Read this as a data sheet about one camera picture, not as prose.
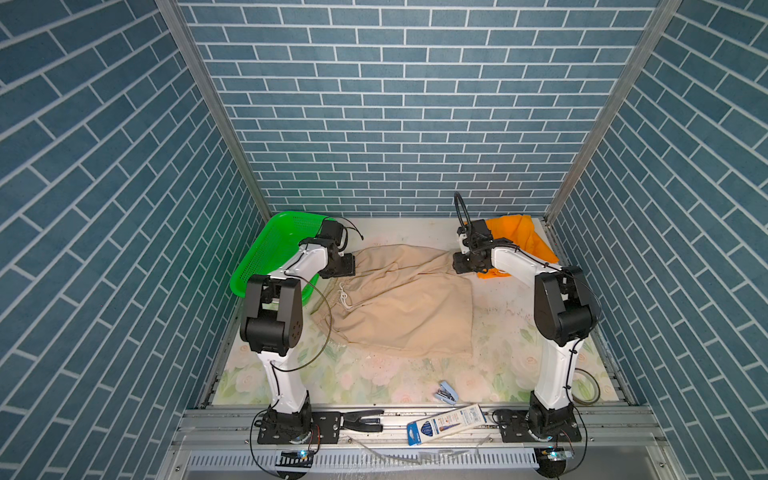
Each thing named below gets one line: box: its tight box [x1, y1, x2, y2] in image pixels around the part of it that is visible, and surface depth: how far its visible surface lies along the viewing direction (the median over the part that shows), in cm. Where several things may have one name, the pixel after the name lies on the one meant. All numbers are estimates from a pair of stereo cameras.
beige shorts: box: [311, 244, 473, 359], surface depth 96 cm
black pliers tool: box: [343, 410, 385, 433], surface depth 75 cm
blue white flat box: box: [406, 404, 488, 446], surface depth 75 cm
